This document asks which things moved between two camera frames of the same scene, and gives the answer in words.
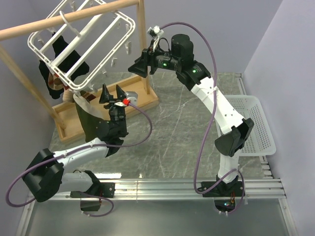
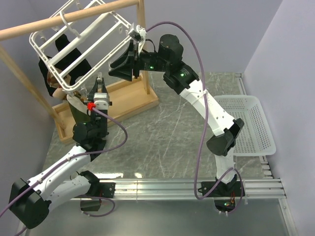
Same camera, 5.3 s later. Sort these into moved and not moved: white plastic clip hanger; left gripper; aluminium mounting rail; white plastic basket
Moved: white plastic clip hanger; left gripper
Not moved: aluminium mounting rail; white plastic basket
